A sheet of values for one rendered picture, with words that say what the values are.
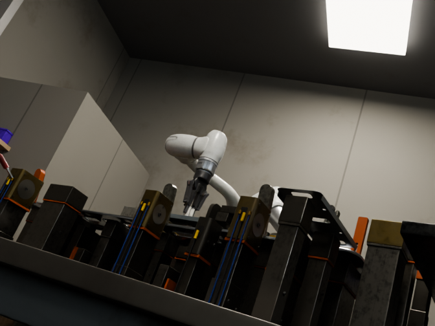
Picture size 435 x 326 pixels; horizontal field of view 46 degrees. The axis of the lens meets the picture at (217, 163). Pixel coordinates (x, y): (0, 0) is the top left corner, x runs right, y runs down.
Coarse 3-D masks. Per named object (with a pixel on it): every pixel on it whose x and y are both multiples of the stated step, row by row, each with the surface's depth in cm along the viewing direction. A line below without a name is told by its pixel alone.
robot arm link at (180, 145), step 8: (176, 136) 232; (184, 136) 230; (192, 136) 230; (168, 144) 232; (176, 144) 230; (184, 144) 228; (192, 144) 227; (168, 152) 234; (176, 152) 231; (184, 152) 228; (184, 160) 233; (192, 160) 234; (192, 168) 242; (216, 176) 247; (216, 184) 247; (224, 184) 248; (224, 192) 249; (232, 192) 251; (232, 200) 252
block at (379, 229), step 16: (384, 224) 116; (400, 224) 115; (368, 240) 116; (384, 240) 114; (400, 240) 113; (368, 256) 115; (384, 256) 113; (400, 256) 112; (368, 272) 113; (384, 272) 111; (400, 272) 113; (368, 288) 111; (384, 288) 109; (400, 288) 114; (368, 304) 109; (384, 304) 108; (352, 320) 109; (368, 320) 107; (384, 320) 106
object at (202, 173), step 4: (196, 172) 221; (200, 172) 219; (204, 172) 219; (196, 176) 219; (200, 176) 218; (204, 176) 219; (208, 176) 220; (196, 180) 218; (200, 180) 220; (204, 180) 220; (208, 180) 220; (196, 184) 218; (204, 184) 221; (192, 188) 219; (200, 188) 220
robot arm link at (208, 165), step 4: (200, 160) 222; (204, 160) 221; (208, 160) 221; (212, 160) 221; (200, 164) 221; (204, 164) 220; (208, 164) 220; (212, 164) 221; (216, 164) 223; (196, 168) 222; (200, 168) 220; (204, 168) 219; (208, 168) 220; (212, 168) 221; (216, 168) 224; (208, 172) 221; (212, 172) 221; (212, 176) 224
